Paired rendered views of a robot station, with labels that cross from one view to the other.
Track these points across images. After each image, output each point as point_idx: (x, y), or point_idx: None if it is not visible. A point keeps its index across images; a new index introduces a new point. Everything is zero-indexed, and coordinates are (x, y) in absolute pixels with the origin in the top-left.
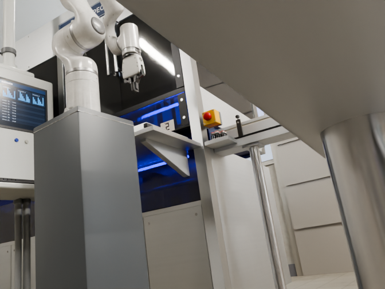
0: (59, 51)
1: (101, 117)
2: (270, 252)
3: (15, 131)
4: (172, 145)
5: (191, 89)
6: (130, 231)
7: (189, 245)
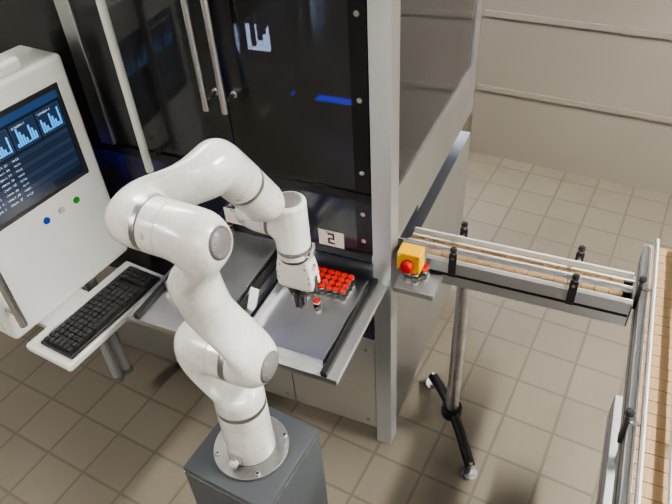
0: (200, 383)
1: (288, 483)
2: (451, 381)
3: (38, 207)
4: None
5: (384, 208)
6: None
7: (351, 370)
